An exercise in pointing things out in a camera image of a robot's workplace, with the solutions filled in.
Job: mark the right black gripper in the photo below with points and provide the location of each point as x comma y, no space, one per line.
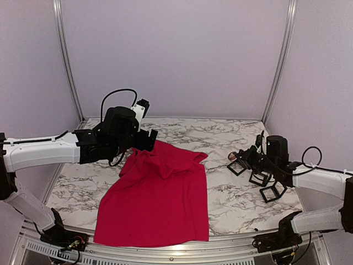
246,158

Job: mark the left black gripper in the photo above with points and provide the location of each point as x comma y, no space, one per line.
142,144

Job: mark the brown round brooch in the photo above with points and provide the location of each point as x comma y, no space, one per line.
232,156

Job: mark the red t-shirt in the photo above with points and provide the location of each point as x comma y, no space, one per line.
160,199

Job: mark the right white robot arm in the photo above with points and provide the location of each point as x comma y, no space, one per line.
270,156

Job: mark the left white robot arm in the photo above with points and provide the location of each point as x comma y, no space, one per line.
119,129

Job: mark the black open display box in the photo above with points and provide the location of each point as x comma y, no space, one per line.
273,192
236,168
260,179

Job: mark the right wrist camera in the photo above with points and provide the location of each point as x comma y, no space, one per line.
259,141

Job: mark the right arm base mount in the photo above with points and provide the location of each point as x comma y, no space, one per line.
282,238

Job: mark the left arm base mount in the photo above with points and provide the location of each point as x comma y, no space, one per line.
59,236

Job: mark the right aluminium frame post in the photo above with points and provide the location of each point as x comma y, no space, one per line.
285,47

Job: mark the aluminium frame post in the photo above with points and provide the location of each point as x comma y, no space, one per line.
285,47
57,5

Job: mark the left aluminium frame post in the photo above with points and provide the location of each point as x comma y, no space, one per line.
57,5

